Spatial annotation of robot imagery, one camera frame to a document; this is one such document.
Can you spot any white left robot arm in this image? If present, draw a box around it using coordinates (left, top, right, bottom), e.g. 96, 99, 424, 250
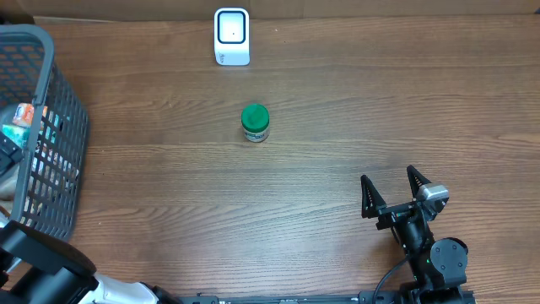
1, 220, 181, 304

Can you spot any white barcode scanner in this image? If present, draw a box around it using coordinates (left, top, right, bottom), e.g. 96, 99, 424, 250
213, 7, 251, 66

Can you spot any orange tissue pack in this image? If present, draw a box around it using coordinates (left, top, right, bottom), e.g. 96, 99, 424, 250
12, 103, 35, 128

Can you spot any grey plastic basket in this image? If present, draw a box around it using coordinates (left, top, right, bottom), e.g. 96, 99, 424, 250
1, 24, 89, 241

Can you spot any teal tissue pack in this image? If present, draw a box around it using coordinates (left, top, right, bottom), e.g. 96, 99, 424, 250
2, 123, 30, 149

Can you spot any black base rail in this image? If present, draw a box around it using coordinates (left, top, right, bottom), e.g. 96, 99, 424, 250
178, 290, 477, 304

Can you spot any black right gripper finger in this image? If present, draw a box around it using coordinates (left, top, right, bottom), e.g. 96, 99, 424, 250
407, 165, 431, 198
360, 175, 386, 218

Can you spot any green lidded jar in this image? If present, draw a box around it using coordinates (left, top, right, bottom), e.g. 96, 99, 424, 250
240, 104, 270, 143

